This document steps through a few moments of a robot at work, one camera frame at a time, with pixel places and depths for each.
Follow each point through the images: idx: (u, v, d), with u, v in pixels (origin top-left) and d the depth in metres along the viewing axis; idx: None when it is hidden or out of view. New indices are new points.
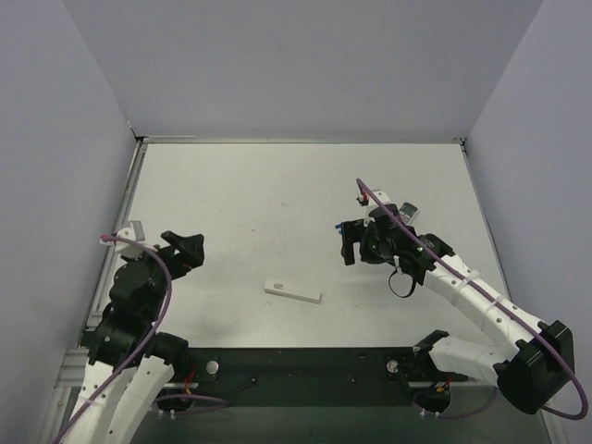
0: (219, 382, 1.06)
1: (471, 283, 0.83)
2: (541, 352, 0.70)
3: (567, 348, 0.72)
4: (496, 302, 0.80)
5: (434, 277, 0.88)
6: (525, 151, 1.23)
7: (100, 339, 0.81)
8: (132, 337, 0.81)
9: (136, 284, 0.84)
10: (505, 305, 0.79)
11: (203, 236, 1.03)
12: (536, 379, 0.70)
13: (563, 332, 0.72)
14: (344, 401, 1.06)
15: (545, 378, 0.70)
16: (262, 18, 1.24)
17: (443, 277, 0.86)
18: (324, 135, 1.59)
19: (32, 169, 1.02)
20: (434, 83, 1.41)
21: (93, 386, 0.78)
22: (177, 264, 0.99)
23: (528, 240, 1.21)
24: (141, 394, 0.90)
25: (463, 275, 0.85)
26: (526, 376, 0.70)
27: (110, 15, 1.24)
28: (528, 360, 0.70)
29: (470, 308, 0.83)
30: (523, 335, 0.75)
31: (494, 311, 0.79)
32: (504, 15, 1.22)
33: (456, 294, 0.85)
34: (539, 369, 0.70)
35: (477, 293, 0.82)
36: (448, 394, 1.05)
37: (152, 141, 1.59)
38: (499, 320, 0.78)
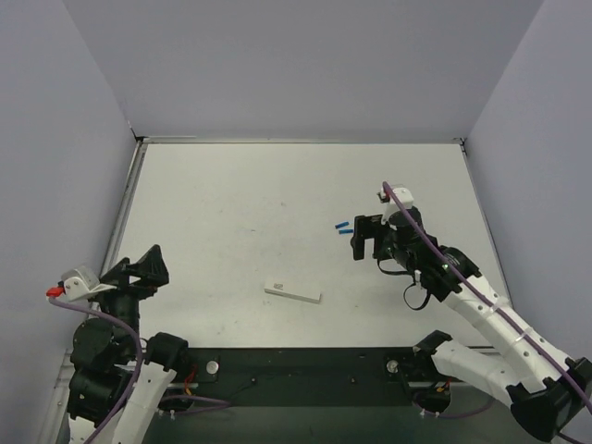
0: (219, 383, 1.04)
1: (499, 313, 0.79)
2: (567, 391, 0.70)
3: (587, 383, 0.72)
4: (524, 335, 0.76)
5: (458, 299, 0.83)
6: (525, 151, 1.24)
7: (76, 392, 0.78)
8: (108, 389, 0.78)
9: (98, 347, 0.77)
10: (534, 339, 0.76)
11: (156, 247, 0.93)
12: (560, 417, 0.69)
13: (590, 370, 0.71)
14: (344, 402, 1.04)
15: (565, 414, 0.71)
16: (263, 18, 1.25)
17: (470, 302, 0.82)
18: (324, 136, 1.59)
19: (33, 167, 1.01)
20: (433, 84, 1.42)
21: (80, 437, 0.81)
22: (140, 290, 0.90)
23: (527, 240, 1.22)
24: (144, 404, 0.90)
25: (492, 303, 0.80)
26: (550, 415, 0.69)
27: (111, 15, 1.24)
28: (556, 401, 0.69)
29: (495, 338, 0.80)
30: (549, 373, 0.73)
31: (523, 344, 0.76)
32: (503, 17, 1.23)
33: (481, 321, 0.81)
34: (563, 409, 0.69)
35: (505, 323, 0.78)
36: (449, 394, 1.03)
37: (152, 141, 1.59)
38: (527, 353, 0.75)
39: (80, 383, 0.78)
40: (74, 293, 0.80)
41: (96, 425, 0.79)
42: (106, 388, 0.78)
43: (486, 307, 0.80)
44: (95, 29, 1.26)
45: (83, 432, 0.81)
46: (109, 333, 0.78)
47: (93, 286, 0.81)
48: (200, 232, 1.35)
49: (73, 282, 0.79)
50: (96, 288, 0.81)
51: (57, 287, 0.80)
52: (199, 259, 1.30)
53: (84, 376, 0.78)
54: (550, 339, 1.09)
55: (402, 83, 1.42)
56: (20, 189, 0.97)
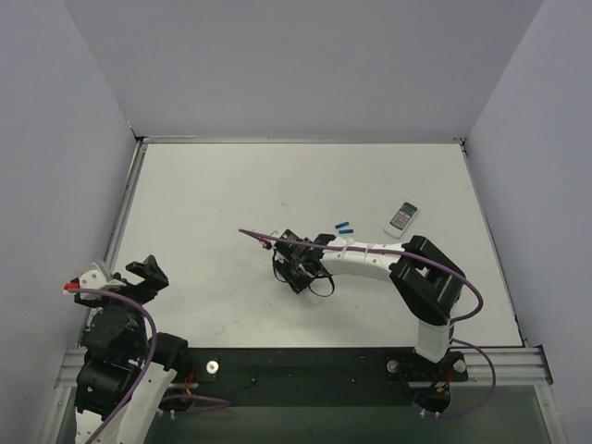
0: (219, 382, 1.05)
1: (349, 247, 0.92)
2: (408, 265, 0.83)
3: (432, 252, 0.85)
4: (367, 250, 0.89)
5: (328, 261, 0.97)
6: (525, 151, 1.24)
7: (85, 384, 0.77)
8: (117, 383, 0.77)
9: (114, 332, 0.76)
10: (376, 247, 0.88)
11: (154, 254, 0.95)
12: (416, 285, 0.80)
13: (425, 242, 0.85)
14: (344, 402, 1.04)
15: (425, 282, 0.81)
16: (263, 19, 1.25)
17: (332, 257, 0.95)
18: (324, 135, 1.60)
19: (32, 168, 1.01)
20: (433, 84, 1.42)
21: (87, 432, 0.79)
22: (142, 291, 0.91)
23: (526, 240, 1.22)
24: (145, 404, 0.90)
25: (340, 247, 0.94)
26: (404, 288, 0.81)
27: (109, 16, 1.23)
28: (400, 274, 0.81)
29: (359, 266, 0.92)
30: (392, 259, 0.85)
31: (370, 256, 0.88)
32: (505, 15, 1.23)
33: (344, 263, 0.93)
34: (417, 278, 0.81)
35: (355, 251, 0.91)
36: (449, 394, 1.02)
37: (152, 141, 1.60)
38: (375, 259, 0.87)
39: (87, 376, 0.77)
40: (90, 286, 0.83)
41: (103, 419, 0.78)
42: (115, 379, 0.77)
43: (340, 252, 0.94)
44: (95, 29, 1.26)
45: (92, 424, 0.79)
46: (126, 320, 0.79)
47: (109, 279, 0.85)
48: (200, 231, 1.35)
49: (91, 276, 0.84)
50: (113, 281, 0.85)
51: (74, 282, 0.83)
52: (199, 259, 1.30)
53: (92, 370, 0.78)
54: (551, 340, 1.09)
55: (402, 82, 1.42)
56: (20, 191, 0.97)
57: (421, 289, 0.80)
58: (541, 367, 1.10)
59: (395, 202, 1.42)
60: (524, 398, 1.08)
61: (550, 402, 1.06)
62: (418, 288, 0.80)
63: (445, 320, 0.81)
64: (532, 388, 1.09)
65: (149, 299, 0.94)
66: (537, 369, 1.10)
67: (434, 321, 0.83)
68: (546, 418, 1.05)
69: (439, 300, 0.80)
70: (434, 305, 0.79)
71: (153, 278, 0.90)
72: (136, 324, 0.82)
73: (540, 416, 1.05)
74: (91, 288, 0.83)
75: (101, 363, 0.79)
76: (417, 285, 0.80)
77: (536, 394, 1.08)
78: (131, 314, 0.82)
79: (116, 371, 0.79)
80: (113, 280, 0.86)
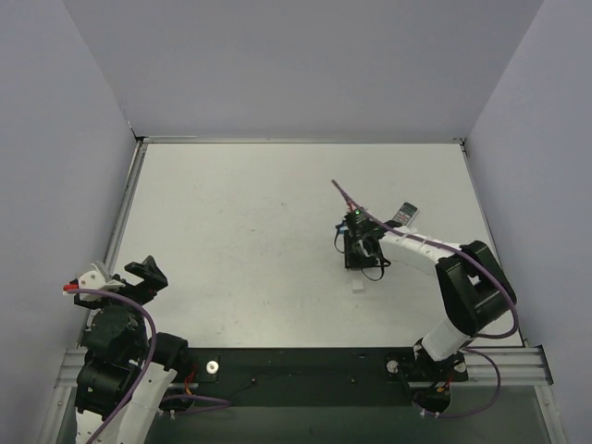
0: (219, 382, 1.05)
1: (409, 235, 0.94)
2: (459, 264, 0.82)
3: (489, 261, 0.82)
4: (425, 240, 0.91)
5: (383, 242, 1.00)
6: (525, 151, 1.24)
7: (85, 384, 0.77)
8: (117, 383, 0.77)
9: (115, 332, 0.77)
10: (434, 240, 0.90)
11: (153, 255, 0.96)
12: (460, 285, 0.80)
13: (484, 249, 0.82)
14: (344, 403, 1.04)
15: (470, 286, 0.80)
16: (263, 19, 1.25)
17: (389, 240, 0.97)
18: (323, 135, 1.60)
19: (32, 169, 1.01)
20: (433, 84, 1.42)
21: (87, 432, 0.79)
22: (141, 291, 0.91)
23: (525, 240, 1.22)
24: (145, 404, 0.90)
25: (402, 232, 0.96)
26: (448, 282, 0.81)
27: (110, 16, 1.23)
28: (446, 268, 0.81)
29: (412, 255, 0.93)
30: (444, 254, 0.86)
31: (425, 246, 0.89)
32: (504, 16, 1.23)
33: (399, 248, 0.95)
34: (462, 279, 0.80)
35: (413, 240, 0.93)
36: (450, 394, 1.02)
37: (152, 141, 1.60)
38: (428, 251, 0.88)
39: (87, 376, 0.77)
40: (90, 287, 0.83)
41: (103, 419, 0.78)
42: (115, 379, 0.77)
43: (399, 237, 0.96)
44: (95, 29, 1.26)
45: (92, 425, 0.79)
46: (127, 319, 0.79)
47: (109, 279, 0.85)
48: (201, 231, 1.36)
49: (90, 276, 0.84)
50: (112, 281, 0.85)
51: (73, 283, 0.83)
52: (199, 259, 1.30)
53: (92, 370, 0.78)
54: (551, 340, 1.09)
55: (403, 83, 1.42)
56: (20, 191, 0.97)
57: (463, 291, 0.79)
58: (541, 367, 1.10)
59: (395, 202, 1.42)
60: (524, 398, 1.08)
61: (550, 403, 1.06)
62: (460, 288, 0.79)
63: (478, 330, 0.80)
64: (532, 388, 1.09)
65: (149, 300, 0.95)
66: (537, 369, 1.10)
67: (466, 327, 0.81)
68: (545, 418, 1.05)
69: (478, 308, 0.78)
70: (472, 311, 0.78)
71: (152, 278, 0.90)
72: (136, 324, 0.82)
73: (540, 417, 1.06)
74: (90, 288, 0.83)
75: (102, 363, 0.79)
76: (460, 285, 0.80)
77: (536, 394, 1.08)
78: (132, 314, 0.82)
79: (116, 371, 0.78)
80: (113, 280, 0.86)
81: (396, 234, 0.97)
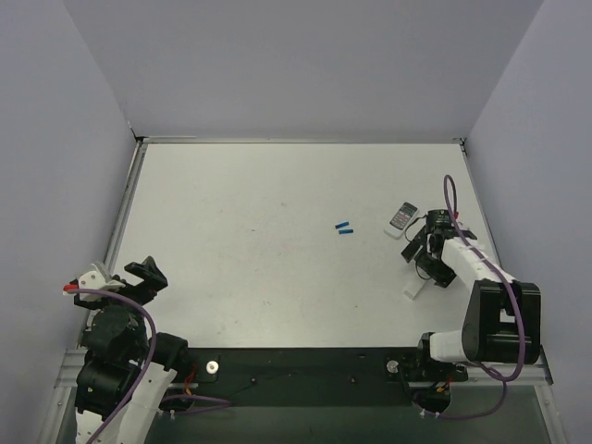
0: (219, 382, 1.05)
1: (473, 248, 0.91)
2: (500, 291, 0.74)
3: (531, 310, 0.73)
4: (485, 260, 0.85)
5: (447, 242, 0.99)
6: (526, 151, 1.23)
7: (85, 384, 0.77)
8: (117, 383, 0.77)
9: (115, 331, 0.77)
10: (493, 264, 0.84)
11: (153, 255, 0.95)
12: (486, 309, 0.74)
13: (535, 297, 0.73)
14: (344, 402, 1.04)
15: (496, 316, 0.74)
16: (263, 19, 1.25)
17: (453, 242, 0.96)
18: (323, 136, 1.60)
19: (32, 169, 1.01)
20: (434, 84, 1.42)
21: (87, 432, 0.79)
22: (141, 291, 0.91)
23: (524, 241, 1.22)
24: (145, 405, 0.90)
25: (468, 243, 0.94)
26: (475, 298, 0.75)
27: (110, 16, 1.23)
28: (484, 286, 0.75)
29: (463, 266, 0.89)
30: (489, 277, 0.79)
31: (480, 264, 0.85)
32: (504, 16, 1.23)
33: (457, 253, 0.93)
34: (490, 306, 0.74)
35: (474, 254, 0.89)
36: (449, 394, 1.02)
37: (152, 141, 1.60)
38: (480, 268, 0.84)
39: (87, 376, 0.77)
40: (89, 287, 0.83)
41: (103, 419, 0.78)
42: (115, 379, 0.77)
43: (463, 245, 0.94)
44: (95, 29, 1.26)
45: (92, 425, 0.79)
46: (127, 318, 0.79)
47: (109, 279, 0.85)
48: (201, 231, 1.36)
49: (90, 276, 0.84)
50: (112, 281, 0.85)
51: (73, 283, 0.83)
52: (199, 259, 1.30)
53: (92, 370, 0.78)
54: (551, 341, 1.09)
55: (403, 83, 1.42)
56: (19, 191, 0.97)
57: (486, 316, 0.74)
58: (541, 367, 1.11)
59: (395, 203, 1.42)
60: (524, 399, 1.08)
61: (550, 402, 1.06)
62: (484, 310, 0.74)
63: (478, 360, 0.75)
64: (532, 388, 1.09)
65: (149, 301, 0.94)
66: (537, 369, 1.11)
67: (470, 350, 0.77)
68: (546, 418, 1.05)
69: (490, 341, 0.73)
70: (483, 337, 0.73)
71: (151, 278, 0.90)
72: (136, 326, 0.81)
73: (540, 415, 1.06)
74: (90, 288, 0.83)
75: (102, 363, 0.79)
76: (486, 308, 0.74)
77: (536, 394, 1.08)
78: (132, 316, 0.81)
79: (116, 372, 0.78)
80: (110, 279, 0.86)
81: (462, 241, 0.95)
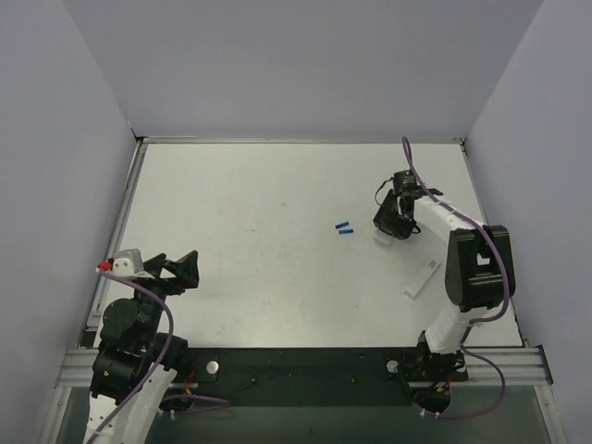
0: (219, 382, 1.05)
1: (443, 203, 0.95)
2: (474, 237, 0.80)
3: (502, 247, 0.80)
4: (454, 212, 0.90)
5: (418, 203, 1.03)
6: (525, 150, 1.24)
7: (100, 371, 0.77)
8: (132, 369, 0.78)
9: (126, 324, 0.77)
10: (462, 212, 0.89)
11: (194, 255, 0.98)
12: (463, 256, 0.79)
13: (503, 234, 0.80)
14: (343, 402, 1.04)
15: (473, 260, 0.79)
16: (263, 18, 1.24)
17: (423, 202, 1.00)
18: (323, 136, 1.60)
19: (32, 169, 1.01)
20: (435, 84, 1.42)
21: (99, 417, 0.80)
22: (170, 287, 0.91)
23: (524, 240, 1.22)
24: (145, 404, 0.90)
25: (437, 199, 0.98)
26: (453, 249, 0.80)
27: (110, 15, 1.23)
28: (459, 236, 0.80)
29: (437, 220, 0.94)
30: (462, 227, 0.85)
31: (451, 216, 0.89)
32: (504, 15, 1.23)
33: (428, 211, 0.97)
34: (468, 252, 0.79)
35: (445, 208, 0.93)
36: (449, 394, 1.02)
37: (152, 141, 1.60)
38: (452, 220, 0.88)
39: (103, 363, 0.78)
40: (119, 273, 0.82)
41: (117, 404, 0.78)
42: (129, 366, 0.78)
43: (433, 203, 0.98)
44: (96, 29, 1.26)
45: (104, 410, 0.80)
46: (138, 311, 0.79)
47: (140, 271, 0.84)
48: (201, 231, 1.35)
49: (122, 263, 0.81)
50: (141, 274, 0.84)
51: (106, 263, 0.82)
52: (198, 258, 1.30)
53: (108, 357, 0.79)
54: (551, 340, 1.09)
55: (403, 83, 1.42)
56: (18, 191, 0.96)
57: (465, 262, 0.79)
58: (541, 367, 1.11)
59: None
60: (524, 399, 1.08)
61: (550, 402, 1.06)
62: (462, 256, 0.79)
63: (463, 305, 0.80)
64: (532, 388, 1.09)
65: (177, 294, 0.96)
66: (538, 369, 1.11)
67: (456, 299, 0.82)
68: (545, 418, 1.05)
69: (473, 283, 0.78)
70: (464, 281, 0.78)
71: (182, 277, 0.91)
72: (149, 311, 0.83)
73: (540, 416, 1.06)
74: (119, 275, 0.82)
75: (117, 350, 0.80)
76: (463, 255, 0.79)
77: (536, 394, 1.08)
78: (147, 306, 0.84)
79: (129, 359, 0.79)
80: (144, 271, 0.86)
81: (432, 199, 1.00)
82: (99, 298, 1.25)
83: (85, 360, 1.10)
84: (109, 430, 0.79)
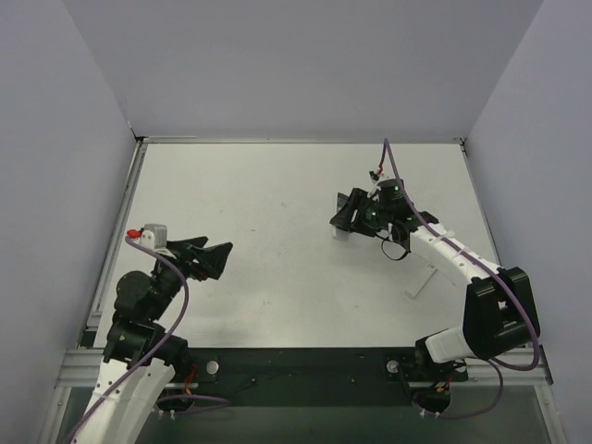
0: (219, 382, 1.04)
1: (444, 238, 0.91)
2: (493, 288, 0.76)
3: (524, 290, 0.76)
4: (462, 252, 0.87)
5: (415, 236, 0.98)
6: (525, 150, 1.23)
7: (113, 340, 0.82)
8: (145, 338, 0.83)
9: (139, 294, 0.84)
10: (471, 253, 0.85)
11: (226, 249, 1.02)
12: (486, 309, 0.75)
13: (521, 276, 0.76)
14: (343, 402, 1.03)
15: (496, 312, 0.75)
16: (263, 18, 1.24)
17: (422, 237, 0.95)
18: (323, 136, 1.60)
19: (32, 169, 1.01)
20: (435, 83, 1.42)
21: (107, 383, 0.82)
22: (192, 270, 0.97)
23: (524, 240, 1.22)
24: (144, 398, 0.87)
25: (438, 234, 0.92)
26: (473, 303, 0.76)
27: (109, 15, 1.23)
28: (477, 289, 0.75)
29: (443, 261, 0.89)
30: (477, 274, 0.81)
31: (460, 258, 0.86)
32: (504, 15, 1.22)
33: (431, 248, 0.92)
34: (489, 305, 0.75)
35: (450, 246, 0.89)
36: (449, 394, 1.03)
37: (152, 141, 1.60)
38: (462, 264, 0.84)
39: (117, 332, 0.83)
40: (144, 243, 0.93)
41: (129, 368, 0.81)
42: (141, 336, 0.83)
43: (434, 237, 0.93)
44: (96, 29, 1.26)
45: (113, 375, 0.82)
46: (150, 282, 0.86)
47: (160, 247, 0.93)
48: (200, 231, 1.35)
49: (149, 235, 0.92)
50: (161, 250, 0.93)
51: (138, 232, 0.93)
52: None
53: (121, 328, 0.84)
54: (551, 340, 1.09)
55: (403, 83, 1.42)
56: (18, 191, 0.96)
57: (488, 315, 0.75)
58: (541, 367, 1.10)
59: None
60: (525, 398, 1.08)
61: (551, 402, 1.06)
62: (485, 311, 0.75)
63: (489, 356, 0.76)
64: (532, 388, 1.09)
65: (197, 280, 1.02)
66: (538, 369, 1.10)
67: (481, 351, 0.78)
68: (546, 417, 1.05)
69: (499, 336, 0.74)
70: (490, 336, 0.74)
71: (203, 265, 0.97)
72: (164, 285, 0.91)
73: (540, 416, 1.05)
74: (144, 244, 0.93)
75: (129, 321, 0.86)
76: (486, 309, 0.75)
77: (536, 394, 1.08)
78: (163, 281, 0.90)
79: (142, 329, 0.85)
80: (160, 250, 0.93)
81: (431, 232, 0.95)
82: (99, 298, 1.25)
83: (85, 360, 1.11)
84: (115, 397, 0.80)
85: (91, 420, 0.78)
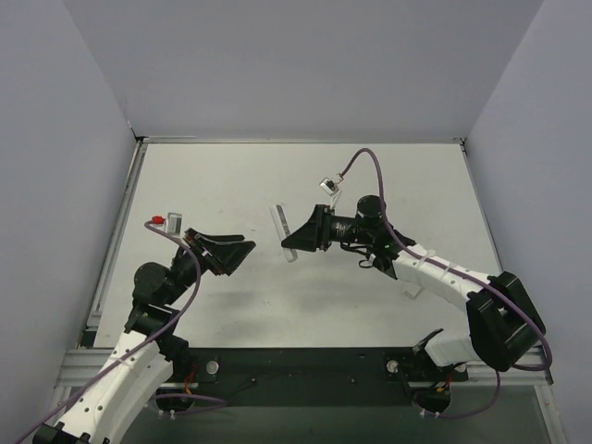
0: (219, 382, 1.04)
1: (427, 258, 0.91)
2: (490, 300, 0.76)
3: (520, 293, 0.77)
4: (449, 268, 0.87)
5: (398, 263, 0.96)
6: (525, 150, 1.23)
7: (135, 317, 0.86)
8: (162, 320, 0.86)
9: (155, 285, 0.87)
10: (457, 268, 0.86)
11: (247, 247, 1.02)
12: (490, 321, 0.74)
13: (513, 279, 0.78)
14: (343, 402, 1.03)
15: (499, 321, 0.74)
16: (263, 18, 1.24)
17: (406, 263, 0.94)
18: (324, 136, 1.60)
19: (31, 168, 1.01)
20: (435, 83, 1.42)
21: (125, 350, 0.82)
22: (207, 261, 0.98)
23: (524, 240, 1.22)
24: (141, 387, 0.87)
25: (421, 254, 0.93)
26: (475, 319, 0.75)
27: (109, 15, 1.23)
28: (477, 305, 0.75)
29: (434, 282, 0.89)
30: (472, 287, 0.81)
31: (450, 275, 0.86)
32: (504, 15, 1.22)
33: (416, 272, 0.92)
34: (491, 315, 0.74)
35: (436, 266, 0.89)
36: (449, 394, 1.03)
37: (152, 141, 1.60)
38: (453, 280, 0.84)
39: (139, 313, 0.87)
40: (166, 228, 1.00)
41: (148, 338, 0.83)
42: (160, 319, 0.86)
43: (417, 260, 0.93)
44: (96, 29, 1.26)
45: (131, 342, 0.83)
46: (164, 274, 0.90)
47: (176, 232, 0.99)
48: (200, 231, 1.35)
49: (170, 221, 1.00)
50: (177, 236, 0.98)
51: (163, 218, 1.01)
52: None
53: (141, 311, 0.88)
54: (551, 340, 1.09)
55: (403, 82, 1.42)
56: (18, 190, 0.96)
57: (493, 326, 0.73)
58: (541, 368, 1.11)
59: (394, 202, 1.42)
60: (525, 398, 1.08)
61: (551, 402, 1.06)
62: (490, 325, 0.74)
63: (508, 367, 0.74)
64: (532, 388, 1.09)
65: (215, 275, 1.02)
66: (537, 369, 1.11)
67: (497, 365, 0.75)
68: (546, 418, 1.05)
69: (509, 343, 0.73)
70: (502, 345, 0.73)
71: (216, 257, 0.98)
72: (180, 274, 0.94)
73: (540, 417, 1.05)
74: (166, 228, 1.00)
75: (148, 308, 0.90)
76: (489, 319, 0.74)
77: (536, 394, 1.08)
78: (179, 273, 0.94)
79: (160, 313, 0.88)
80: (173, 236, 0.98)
81: (413, 255, 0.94)
82: (99, 298, 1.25)
83: (85, 360, 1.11)
84: (129, 363, 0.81)
85: (101, 380, 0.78)
